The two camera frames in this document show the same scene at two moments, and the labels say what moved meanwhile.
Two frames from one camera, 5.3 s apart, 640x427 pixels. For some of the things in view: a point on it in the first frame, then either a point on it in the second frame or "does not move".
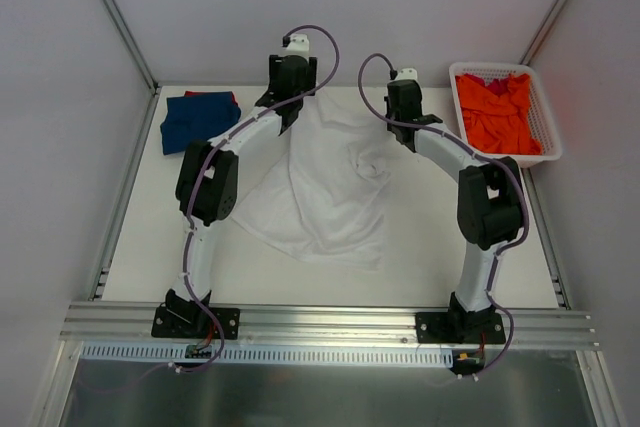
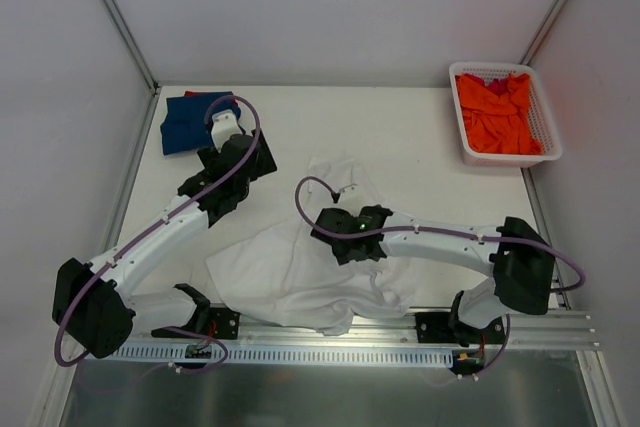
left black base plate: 192,322 does not move
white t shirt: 319,196 to 291,277
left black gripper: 292,63 to 261,156
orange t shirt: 498,124 does not move
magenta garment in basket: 498,86 does not move
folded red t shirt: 198,93 does not move
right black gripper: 403,88 to 324,229
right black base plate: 461,327 does not move
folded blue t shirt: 196,117 does not move
